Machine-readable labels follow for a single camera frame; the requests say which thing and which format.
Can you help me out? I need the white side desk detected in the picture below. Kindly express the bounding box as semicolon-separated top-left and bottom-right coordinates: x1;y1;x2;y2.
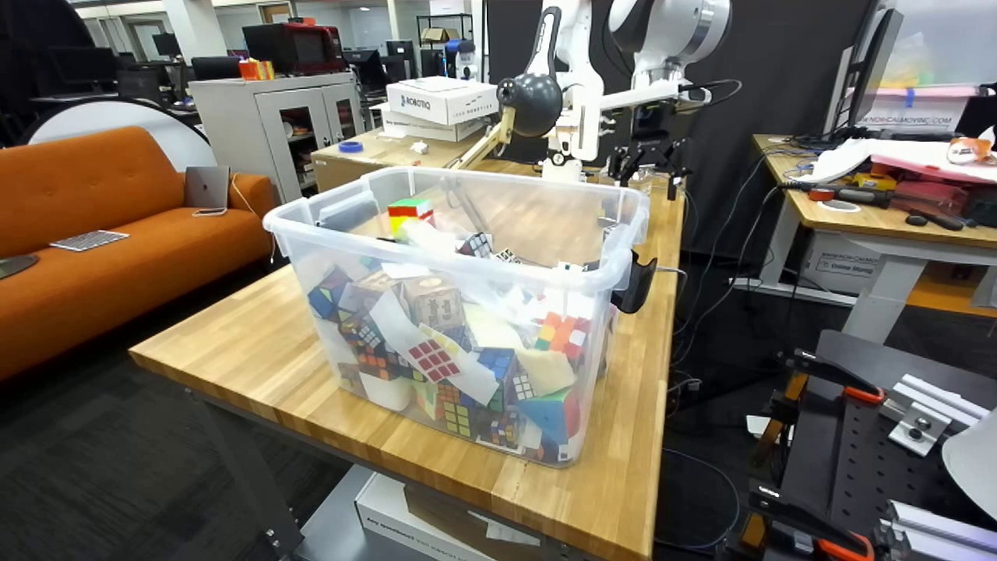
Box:
753;134;997;342

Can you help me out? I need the white cardboard box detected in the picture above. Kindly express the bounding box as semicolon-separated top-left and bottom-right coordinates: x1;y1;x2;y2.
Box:
383;74;497;145

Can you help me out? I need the clear plastic storage bin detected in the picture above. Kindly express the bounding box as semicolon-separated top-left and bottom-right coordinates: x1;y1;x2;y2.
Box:
265;167;648;464

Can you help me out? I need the computer monitor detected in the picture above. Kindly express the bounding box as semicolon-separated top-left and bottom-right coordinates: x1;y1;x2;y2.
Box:
823;0;903;146

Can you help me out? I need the white cabinet with glass doors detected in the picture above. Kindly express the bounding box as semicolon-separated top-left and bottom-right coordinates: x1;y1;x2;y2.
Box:
190;71;363;200

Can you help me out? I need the orange sofa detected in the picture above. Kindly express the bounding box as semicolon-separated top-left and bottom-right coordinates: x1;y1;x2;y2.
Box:
0;129;278;380

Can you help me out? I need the wooden desk lamp grey shade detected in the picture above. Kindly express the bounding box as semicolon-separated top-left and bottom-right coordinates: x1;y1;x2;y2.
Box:
454;74;563;167

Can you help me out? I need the black bin latch handle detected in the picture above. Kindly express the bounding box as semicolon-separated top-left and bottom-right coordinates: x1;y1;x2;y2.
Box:
609;258;656;316

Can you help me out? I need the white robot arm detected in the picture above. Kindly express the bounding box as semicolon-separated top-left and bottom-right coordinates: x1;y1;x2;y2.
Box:
501;0;733;163

